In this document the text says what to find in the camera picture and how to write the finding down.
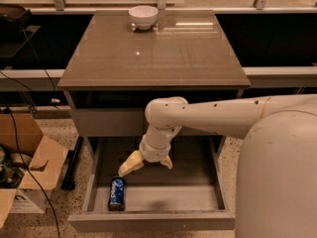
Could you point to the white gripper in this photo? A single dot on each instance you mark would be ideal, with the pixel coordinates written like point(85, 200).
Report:
point(153, 152)

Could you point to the blue pepsi can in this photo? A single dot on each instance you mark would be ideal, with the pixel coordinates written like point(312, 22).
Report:
point(116, 201)

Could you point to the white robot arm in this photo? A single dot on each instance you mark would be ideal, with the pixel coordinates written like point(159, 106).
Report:
point(276, 194)

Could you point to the open grey middle drawer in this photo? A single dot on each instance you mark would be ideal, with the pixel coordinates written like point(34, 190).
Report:
point(188, 197)

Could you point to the closed grey top drawer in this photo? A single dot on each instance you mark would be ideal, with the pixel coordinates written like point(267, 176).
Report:
point(132, 122)

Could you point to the grey drawer cabinet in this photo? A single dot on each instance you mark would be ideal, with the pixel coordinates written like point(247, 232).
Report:
point(115, 65)

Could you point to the black table leg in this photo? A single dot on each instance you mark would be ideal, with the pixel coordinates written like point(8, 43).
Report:
point(72, 156)

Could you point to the white ceramic bowl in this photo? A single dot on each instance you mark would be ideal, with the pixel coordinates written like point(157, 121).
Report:
point(143, 16)

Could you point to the metal window railing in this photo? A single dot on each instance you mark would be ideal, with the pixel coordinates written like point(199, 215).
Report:
point(158, 0)

